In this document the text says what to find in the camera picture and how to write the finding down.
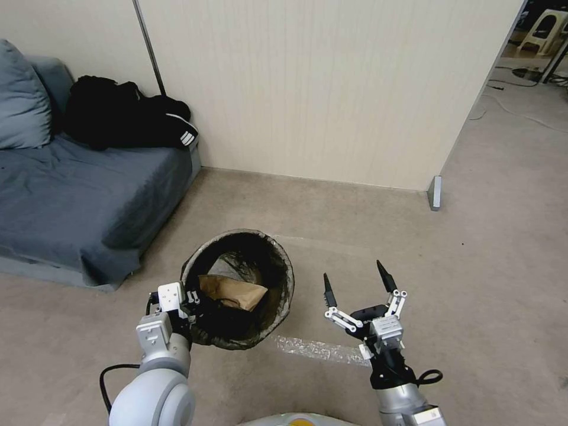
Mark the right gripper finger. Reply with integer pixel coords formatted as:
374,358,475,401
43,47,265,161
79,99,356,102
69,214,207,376
376,260,409,318
322,273,366,334

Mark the round bin with black bag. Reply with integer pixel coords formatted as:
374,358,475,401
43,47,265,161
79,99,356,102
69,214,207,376
180,228,296,352

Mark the clear plastic wrapper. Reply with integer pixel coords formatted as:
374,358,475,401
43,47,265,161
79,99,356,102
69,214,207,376
275,335,372,367

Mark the brown paper bag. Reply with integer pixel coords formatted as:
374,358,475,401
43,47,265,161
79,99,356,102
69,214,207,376
198,275,270,312

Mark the pale grey paper scrap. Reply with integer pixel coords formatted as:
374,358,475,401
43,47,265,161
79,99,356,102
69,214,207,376
208,256,243,281

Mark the grey metal partition foot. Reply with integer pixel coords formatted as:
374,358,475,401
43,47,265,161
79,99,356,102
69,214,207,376
426,175,443,212

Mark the white robot front shell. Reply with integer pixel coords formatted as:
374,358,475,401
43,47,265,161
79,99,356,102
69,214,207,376
241,411,352,426

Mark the blue-grey sofa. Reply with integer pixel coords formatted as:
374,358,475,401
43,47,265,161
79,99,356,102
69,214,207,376
0,55,203,295

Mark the black jacket with white stripes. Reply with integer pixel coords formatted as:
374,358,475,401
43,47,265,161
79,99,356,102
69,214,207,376
65,76,199,152

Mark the thin grey metal pole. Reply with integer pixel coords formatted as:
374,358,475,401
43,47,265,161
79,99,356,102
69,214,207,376
133,0,169,98

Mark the blue-grey cushion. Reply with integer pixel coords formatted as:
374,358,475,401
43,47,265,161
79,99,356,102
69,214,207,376
0,38,54,150

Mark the black table leg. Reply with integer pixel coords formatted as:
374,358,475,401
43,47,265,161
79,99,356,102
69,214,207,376
540,42,568,86

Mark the beige plastic stool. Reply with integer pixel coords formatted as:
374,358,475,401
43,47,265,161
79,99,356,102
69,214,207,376
516,12,563,57

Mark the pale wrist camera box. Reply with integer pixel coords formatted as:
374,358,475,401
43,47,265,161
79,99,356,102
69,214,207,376
370,317,405,347
157,282,188,318

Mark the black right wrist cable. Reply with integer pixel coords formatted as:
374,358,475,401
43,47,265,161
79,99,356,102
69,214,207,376
404,369,444,388

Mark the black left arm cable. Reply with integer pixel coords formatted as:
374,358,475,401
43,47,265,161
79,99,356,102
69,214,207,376
99,363,141,414

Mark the white floor cable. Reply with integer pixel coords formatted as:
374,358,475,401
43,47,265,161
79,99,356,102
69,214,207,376
469,92,568,133

